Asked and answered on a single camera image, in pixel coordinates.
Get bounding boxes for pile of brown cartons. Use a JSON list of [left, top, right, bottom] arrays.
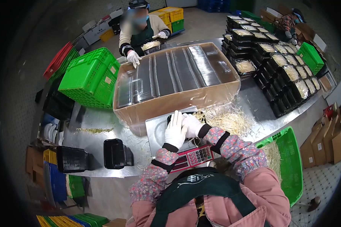
[[260, 7, 327, 52]]

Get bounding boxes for large cardboard box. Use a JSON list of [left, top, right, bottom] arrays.
[[113, 42, 242, 129]]

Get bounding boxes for short stack of black trays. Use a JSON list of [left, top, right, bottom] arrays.
[[103, 138, 135, 170]]

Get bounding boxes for stack of yellow crates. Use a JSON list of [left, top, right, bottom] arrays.
[[149, 7, 185, 32]]

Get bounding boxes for row of coloured crates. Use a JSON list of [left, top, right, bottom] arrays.
[[36, 212, 110, 227]]

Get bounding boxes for row of flat cardboard cartons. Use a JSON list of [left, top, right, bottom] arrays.
[[300, 113, 341, 169]]

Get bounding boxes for stack of filled sprout trays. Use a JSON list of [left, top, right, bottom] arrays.
[[221, 14, 322, 118]]

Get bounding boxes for silver scale with red keypad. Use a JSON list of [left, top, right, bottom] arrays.
[[145, 106, 215, 174]]

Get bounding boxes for rows of clear plastic lids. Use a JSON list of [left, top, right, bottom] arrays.
[[118, 45, 231, 108]]

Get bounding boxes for stack of red crates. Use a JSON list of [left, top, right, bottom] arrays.
[[43, 42, 74, 81]]

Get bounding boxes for person's body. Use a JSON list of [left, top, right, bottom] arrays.
[[126, 167, 292, 227]]

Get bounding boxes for pile of bean sprouts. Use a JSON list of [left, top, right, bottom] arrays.
[[192, 103, 255, 140]]

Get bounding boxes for person's left hand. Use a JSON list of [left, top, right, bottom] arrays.
[[164, 110, 188, 150]]

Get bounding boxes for black crate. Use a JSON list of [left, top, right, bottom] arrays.
[[42, 76, 75, 120]]

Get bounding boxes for green crate with open grid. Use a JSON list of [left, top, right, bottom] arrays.
[[297, 42, 325, 76]]

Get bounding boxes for black wrist band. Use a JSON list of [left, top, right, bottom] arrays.
[[210, 131, 231, 154], [151, 159, 175, 173]]

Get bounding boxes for green crate holding sprouts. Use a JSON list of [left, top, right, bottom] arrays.
[[255, 126, 304, 208]]

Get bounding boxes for single yellow crate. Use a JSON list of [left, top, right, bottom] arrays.
[[99, 28, 115, 43]]

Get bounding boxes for person's right fingers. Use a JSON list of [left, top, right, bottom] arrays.
[[182, 113, 198, 128]]

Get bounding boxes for stack of upturned green crates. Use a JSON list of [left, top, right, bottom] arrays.
[[58, 47, 120, 109]]

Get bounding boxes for person's right hand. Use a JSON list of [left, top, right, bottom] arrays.
[[182, 113, 206, 139]]

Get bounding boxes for stack of blue crates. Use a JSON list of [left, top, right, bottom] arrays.
[[197, 0, 231, 13]]

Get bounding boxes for small green crate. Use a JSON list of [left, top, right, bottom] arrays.
[[171, 19, 185, 33]]

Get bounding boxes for thin line of sprouts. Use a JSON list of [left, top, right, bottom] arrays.
[[76, 127, 114, 134]]

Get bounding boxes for black food tray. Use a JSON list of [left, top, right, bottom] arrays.
[[167, 111, 207, 126]]

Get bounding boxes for blue crate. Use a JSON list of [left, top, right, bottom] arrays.
[[44, 161, 68, 204]]

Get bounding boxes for pile of white cartons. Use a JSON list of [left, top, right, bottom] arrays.
[[82, 8, 124, 45]]

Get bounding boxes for green crate with white contents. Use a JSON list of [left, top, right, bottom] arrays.
[[66, 174, 86, 199]]

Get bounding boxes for person's left fingers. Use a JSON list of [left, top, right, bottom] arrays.
[[165, 110, 185, 133]]

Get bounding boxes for long stack of black trays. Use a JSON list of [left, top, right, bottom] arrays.
[[56, 146, 89, 174]]

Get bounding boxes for scattered loose sprouts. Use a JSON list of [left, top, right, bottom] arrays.
[[124, 133, 152, 168]]

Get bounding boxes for bean sprouts in crate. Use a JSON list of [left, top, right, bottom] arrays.
[[261, 141, 282, 183]]

